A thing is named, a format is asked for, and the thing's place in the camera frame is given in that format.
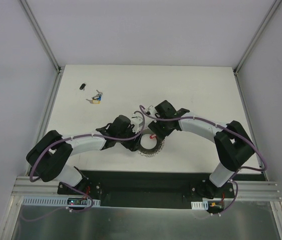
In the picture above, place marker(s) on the left white cable duct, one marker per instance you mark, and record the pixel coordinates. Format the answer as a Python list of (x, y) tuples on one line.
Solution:
[(56, 201)]

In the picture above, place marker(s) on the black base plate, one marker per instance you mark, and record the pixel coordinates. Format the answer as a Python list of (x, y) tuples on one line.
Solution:
[(155, 190)]

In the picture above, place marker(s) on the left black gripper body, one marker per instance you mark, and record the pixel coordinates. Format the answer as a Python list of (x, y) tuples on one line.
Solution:
[(129, 144)]

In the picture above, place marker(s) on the white cable duct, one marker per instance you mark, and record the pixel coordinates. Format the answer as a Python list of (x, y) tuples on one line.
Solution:
[(56, 201), (199, 205)]

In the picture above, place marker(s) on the blue tag key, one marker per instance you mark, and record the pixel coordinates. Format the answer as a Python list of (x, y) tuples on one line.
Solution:
[(98, 96)]

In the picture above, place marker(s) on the left aluminium frame post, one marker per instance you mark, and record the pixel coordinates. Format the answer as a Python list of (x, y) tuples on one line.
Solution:
[(40, 35)]

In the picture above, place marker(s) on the yellow tag key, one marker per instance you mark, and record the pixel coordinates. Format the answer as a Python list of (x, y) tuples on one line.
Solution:
[(93, 101)]

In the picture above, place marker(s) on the right white cable duct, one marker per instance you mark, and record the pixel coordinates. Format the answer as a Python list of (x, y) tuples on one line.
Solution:
[(199, 205)]

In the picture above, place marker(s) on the metal disc with keyrings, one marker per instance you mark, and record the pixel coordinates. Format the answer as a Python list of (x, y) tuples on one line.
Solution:
[(150, 147)]

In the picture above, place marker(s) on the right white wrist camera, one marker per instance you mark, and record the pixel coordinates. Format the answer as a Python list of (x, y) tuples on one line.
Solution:
[(151, 111)]

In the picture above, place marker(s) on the right aluminium frame post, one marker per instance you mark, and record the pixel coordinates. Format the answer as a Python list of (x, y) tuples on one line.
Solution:
[(257, 35)]

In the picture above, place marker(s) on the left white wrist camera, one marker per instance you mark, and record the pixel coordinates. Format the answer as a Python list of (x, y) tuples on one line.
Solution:
[(137, 122)]

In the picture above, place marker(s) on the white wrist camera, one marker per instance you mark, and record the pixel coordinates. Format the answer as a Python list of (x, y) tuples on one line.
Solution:
[(137, 122), (151, 111)]

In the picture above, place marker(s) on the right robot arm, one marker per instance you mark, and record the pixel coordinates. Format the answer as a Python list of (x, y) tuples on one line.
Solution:
[(233, 145)]

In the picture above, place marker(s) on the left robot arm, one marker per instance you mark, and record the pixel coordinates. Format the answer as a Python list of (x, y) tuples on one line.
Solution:
[(48, 158)]

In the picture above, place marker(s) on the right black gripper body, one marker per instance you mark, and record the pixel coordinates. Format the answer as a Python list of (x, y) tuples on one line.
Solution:
[(157, 131)]

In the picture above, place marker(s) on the aluminium frame post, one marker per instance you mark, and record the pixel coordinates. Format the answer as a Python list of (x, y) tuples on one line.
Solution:
[(40, 35), (257, 35)]

